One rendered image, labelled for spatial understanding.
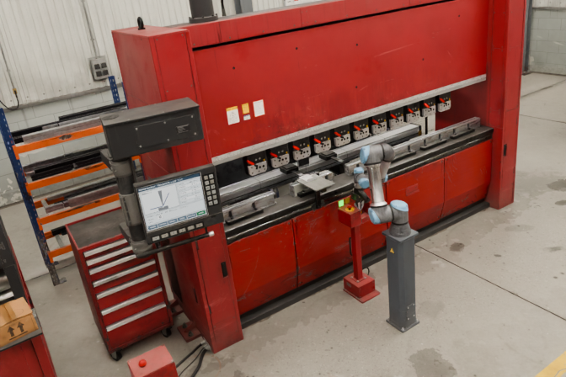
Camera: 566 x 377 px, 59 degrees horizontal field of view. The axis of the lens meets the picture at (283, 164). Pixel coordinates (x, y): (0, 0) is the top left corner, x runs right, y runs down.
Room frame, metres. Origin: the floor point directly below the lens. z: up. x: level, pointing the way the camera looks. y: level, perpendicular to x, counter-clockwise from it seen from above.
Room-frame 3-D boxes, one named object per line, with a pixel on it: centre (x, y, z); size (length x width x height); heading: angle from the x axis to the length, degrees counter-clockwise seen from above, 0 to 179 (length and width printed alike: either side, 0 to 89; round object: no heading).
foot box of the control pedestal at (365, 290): (3.48, -0.52, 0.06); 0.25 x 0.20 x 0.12; 31
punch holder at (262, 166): (3.49, 0.21, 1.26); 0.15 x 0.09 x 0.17; 120
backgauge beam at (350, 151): (4.16, -0.37, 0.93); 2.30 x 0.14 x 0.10; 120
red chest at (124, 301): (3.27, 1.31, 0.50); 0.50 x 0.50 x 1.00; 30
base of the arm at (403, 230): (3.05, -0.75, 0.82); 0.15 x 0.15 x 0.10
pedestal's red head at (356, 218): (3.50, -0.51, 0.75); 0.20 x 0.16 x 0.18; 121
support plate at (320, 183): (3.58, -0.24, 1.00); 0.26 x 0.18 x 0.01; 30
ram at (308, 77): (4.03, -0.73, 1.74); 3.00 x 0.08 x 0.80; 120
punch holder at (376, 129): (4.09, -0.84, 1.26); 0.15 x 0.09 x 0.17; 120
